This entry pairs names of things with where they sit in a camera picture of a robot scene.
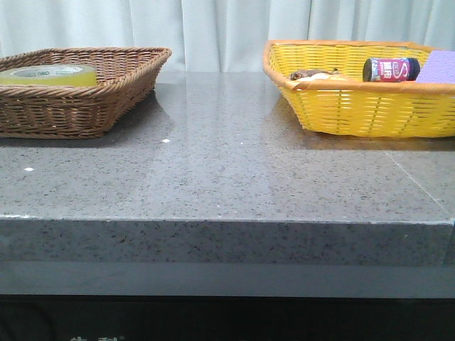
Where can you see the yellow packing tape roll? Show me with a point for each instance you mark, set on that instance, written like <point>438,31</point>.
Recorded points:
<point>75,75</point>

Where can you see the yellow woven basket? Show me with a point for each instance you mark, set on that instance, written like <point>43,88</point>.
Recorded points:
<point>358,108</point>

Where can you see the bread roll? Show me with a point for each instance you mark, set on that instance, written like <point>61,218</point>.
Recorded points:
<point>322,76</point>

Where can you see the white curtain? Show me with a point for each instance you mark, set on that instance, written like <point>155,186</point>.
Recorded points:
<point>218,36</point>

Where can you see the brown wicker basket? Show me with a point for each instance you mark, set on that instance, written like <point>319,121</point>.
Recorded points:
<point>125,76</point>

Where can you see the pink labelled black canister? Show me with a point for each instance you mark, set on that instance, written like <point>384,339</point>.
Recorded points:
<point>391,69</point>

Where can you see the purple foam block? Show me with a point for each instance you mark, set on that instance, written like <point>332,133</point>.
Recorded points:
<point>439,68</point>

